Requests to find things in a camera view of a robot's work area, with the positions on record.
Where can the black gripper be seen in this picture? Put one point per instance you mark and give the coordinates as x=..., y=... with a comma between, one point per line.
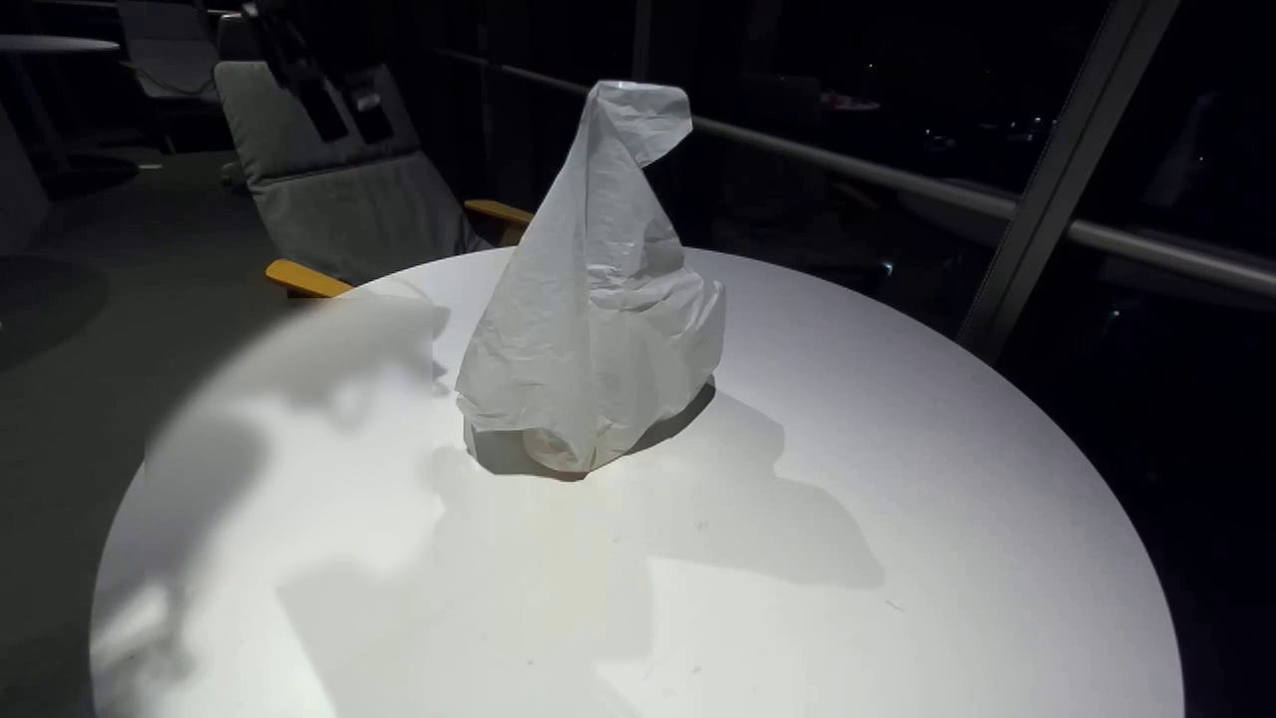
x=319, y=63

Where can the white plastic bag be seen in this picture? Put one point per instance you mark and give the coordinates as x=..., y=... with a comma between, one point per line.
x=582, y=331

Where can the grey armchair with wooden armrests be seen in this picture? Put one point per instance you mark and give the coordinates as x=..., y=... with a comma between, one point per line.
x=360, y=200

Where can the grey background chair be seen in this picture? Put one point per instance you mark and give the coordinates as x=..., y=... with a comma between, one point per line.
x=167, y=53

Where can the round dark background table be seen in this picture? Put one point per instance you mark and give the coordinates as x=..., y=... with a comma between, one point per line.
x=53, y=46

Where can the horizontal metal railing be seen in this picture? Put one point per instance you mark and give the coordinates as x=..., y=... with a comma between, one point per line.
x=930, y=187

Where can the thin vertical metal post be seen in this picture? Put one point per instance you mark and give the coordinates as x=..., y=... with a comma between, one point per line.
x=645, y=42

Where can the slanted metal window post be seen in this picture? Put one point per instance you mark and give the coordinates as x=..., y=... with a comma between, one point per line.
x=1062, y=171

